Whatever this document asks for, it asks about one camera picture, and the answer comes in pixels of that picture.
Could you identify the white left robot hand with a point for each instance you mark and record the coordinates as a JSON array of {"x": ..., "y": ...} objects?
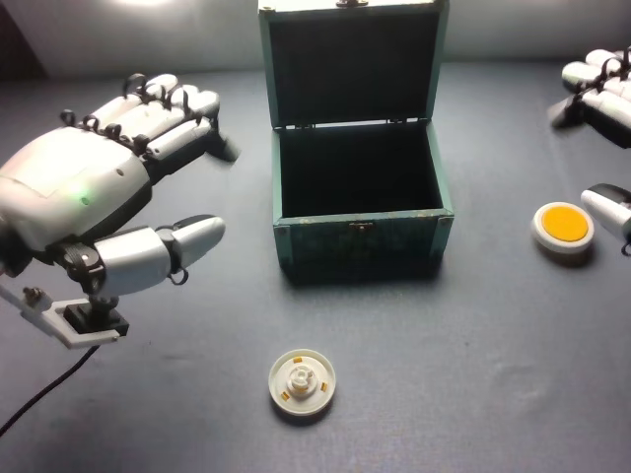
[{"x": 59, "y": 172}]

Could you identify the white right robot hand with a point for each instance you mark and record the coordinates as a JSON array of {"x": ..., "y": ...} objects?
[{"x": 604, "y": 93}]

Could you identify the teal wooden chest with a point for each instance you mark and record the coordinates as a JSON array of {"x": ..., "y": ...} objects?
[{"x": 365, "y": 251}]

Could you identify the white round case orange top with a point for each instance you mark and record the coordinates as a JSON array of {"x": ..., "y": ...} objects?
[{"x": 564, "y": 226}]

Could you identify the white round open disc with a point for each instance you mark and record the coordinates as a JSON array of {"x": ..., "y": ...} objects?
[{"x": 302, "y": 383}]

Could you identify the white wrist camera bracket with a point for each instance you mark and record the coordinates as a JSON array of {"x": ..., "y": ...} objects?
[{"x": 54, "y": 322}]

